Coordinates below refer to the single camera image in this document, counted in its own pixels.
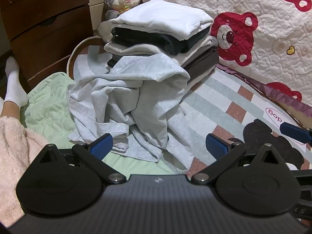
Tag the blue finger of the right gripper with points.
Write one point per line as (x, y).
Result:
(300, 134)

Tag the dark wooden drawer cabinet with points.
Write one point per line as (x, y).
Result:
(44, 33)

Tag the white bear print quilt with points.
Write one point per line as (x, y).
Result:
(268, 41)

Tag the white sock foot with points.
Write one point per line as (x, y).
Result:
(15, 92)

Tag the light green quilted sheet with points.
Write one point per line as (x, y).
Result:
(47, 114)

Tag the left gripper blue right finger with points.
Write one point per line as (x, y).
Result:
(225, 154)

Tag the checked plush blanket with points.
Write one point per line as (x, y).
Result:
(220, 103)

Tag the cream folded garment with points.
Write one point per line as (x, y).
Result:
(208, 43)

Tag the white folded garment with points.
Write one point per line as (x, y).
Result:
(158, 16)

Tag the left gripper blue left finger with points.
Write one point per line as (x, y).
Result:
(92, 155)

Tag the black folded garment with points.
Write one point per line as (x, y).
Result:
(168, 43)

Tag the light grey sweatshirt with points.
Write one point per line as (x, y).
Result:
(137, 102)

